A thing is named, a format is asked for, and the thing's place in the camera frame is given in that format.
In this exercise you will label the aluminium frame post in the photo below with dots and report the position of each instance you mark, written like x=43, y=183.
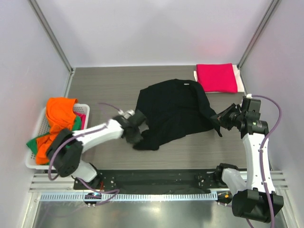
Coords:
x=258, y=32
x=48, y=30

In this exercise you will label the orange t-shirt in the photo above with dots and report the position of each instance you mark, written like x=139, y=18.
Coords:
x=60, y=115

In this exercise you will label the white slotted cable duct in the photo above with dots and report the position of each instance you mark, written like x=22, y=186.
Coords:
x=90, y=197

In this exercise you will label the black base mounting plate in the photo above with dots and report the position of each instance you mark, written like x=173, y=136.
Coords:
x=140, y=180

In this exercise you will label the pink t-shirt in basket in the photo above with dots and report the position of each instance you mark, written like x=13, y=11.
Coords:
x=82, y=118

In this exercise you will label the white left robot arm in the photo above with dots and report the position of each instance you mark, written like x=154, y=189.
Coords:
x=65, y=152

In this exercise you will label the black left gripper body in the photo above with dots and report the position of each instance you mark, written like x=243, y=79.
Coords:
x=134, y=136

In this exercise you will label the black t-shirt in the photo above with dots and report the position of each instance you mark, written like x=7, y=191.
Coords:
x=174, y=109

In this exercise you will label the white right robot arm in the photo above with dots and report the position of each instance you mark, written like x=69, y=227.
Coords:
x=254, y=198

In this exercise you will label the folded white t-shirt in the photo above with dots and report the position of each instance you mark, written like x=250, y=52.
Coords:
x=240, y=79

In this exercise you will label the right aluminium frame post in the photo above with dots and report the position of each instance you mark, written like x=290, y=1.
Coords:
x=258, y=32

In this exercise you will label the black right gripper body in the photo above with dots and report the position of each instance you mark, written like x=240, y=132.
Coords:
x=232, y=119

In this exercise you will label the left aluminium frame post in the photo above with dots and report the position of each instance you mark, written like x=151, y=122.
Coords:
x=48, y=30

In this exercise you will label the white plastic laundry basket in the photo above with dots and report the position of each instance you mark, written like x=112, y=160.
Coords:
x=42, y=129

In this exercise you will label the folded pink t-shirt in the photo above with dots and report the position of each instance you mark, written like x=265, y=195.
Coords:
x=218, y=77

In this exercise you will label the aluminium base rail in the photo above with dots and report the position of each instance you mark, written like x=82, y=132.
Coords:
x=41, y=183

